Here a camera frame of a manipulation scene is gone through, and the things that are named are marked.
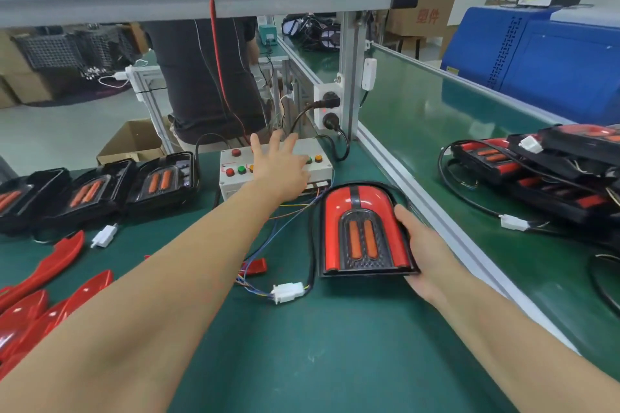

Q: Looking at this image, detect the blue plastic crate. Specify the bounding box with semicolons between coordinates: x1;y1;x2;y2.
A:
440;3;620;128

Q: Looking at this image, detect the beige test button box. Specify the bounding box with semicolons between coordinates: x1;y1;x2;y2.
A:
220;137;333;201

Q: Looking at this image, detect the person's right hand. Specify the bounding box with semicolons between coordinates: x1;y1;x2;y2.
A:
392;205;471;310

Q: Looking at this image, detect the person's right forearm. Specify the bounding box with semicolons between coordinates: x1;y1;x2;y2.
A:
431;272;620;413

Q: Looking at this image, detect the red power cable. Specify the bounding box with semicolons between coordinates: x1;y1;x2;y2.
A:
210;0;251;143

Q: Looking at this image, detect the white power strip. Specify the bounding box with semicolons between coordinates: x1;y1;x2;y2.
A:
313;83;347;138

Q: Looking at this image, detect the low open cardboard carton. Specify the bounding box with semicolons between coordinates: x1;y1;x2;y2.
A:
95;119;168;167

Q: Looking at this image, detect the person's left hand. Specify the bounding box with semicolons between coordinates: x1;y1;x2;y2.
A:
247;130;311;206

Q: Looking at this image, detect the person's left forearm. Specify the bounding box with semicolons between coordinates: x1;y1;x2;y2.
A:
0;185;282;413

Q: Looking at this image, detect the coloured wire harness with connector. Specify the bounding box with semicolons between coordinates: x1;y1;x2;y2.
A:
232;190;331;305

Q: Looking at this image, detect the white switch box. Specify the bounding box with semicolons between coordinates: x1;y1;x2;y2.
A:
361;57;378;92

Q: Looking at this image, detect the large cardboard box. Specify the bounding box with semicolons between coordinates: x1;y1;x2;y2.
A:
0;35;59;107

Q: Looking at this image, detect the pile of black lamp housings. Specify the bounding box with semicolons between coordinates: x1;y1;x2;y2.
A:
0;151;202;249

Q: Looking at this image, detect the black mesh basket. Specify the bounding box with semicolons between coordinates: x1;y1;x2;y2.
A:
14;30;122;72

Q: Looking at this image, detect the pile of red lens covers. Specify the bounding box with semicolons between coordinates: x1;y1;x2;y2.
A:
0;230;269;380

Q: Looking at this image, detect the white metal stand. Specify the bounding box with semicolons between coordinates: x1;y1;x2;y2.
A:
124;64;176;152

